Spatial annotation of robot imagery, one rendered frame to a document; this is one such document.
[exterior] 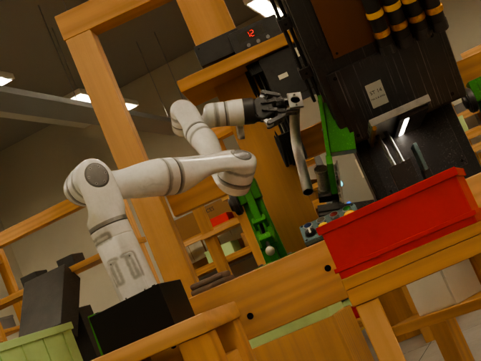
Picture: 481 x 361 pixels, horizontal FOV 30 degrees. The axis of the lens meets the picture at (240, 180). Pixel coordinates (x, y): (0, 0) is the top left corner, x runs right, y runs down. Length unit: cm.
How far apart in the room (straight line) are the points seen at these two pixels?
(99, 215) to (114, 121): 93
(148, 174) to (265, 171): 74
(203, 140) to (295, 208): 51
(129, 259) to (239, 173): 41
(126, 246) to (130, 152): 91
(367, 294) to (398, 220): 17
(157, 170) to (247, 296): 37
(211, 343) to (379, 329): 34
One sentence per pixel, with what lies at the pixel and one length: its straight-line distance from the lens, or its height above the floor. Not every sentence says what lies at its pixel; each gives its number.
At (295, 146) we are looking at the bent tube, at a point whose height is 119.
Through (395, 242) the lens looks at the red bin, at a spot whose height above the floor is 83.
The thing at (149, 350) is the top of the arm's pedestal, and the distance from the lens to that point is 188.
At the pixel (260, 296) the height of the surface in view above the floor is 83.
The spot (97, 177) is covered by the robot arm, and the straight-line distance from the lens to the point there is 204.
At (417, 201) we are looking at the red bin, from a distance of 187.
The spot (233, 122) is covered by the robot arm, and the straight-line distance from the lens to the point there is 253.
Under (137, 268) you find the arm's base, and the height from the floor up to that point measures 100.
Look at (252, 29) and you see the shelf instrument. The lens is 280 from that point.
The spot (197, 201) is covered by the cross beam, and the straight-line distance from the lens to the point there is 292.
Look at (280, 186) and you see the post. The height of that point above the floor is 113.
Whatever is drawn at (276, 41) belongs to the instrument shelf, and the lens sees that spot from 275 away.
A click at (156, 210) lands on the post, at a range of 286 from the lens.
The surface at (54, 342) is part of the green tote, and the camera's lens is 217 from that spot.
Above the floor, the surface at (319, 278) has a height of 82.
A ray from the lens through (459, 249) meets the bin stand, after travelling 186.
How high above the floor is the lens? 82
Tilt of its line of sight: 8 degrees up
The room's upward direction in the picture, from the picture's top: 23 degrees counter-clockwise
